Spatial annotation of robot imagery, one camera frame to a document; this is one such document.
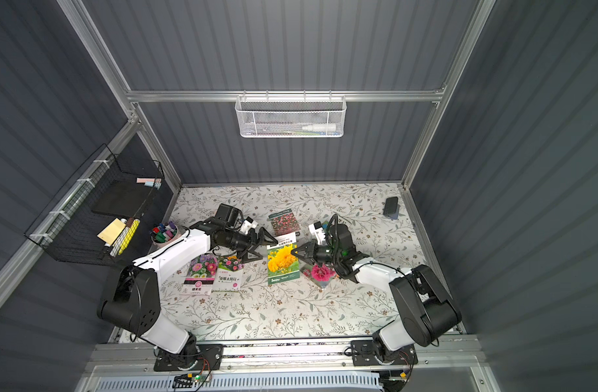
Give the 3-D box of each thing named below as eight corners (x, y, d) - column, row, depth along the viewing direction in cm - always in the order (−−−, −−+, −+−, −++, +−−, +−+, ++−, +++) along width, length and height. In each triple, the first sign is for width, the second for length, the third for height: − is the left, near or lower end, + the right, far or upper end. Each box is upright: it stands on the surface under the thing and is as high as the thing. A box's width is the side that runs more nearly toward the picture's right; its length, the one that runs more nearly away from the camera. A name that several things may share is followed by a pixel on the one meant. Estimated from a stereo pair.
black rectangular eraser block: (382, 216, 111) (384, 211, 108) (383, 200, 117) (385, 194, 114) (396, 219, 110) (398, 214, 106) (396, 202, 116) (399, 197, 113)
